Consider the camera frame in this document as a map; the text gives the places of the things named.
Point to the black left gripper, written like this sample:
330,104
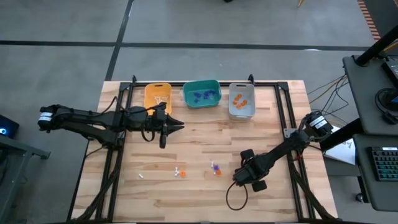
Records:
158,123

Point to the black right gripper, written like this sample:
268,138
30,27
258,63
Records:
250,172

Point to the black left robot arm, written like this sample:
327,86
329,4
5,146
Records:
93,123

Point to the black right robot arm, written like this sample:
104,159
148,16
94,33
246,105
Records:
286,146

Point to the teal plastic bin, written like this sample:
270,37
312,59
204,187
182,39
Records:
202,104

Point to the yellow plastic bin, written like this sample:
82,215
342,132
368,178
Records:
150,93

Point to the white plastic bin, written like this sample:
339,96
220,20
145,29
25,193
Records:
242,113

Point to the white paper sheet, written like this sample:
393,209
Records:
342,152

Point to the black desk leg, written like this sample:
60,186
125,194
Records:
342,133

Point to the black castor wheel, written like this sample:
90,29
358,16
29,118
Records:
359,197

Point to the grey desk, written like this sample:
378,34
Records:
367,93
379,193

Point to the backlit computer keyboard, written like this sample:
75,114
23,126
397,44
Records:
385,163

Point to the black headphones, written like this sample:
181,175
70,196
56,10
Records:
381,99

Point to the grey metal stand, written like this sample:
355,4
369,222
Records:
18,149

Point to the black box with blue light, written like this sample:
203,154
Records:
7,126

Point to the black laptop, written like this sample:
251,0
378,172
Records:
392,70

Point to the black slanted pole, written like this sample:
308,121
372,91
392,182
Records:
377,46

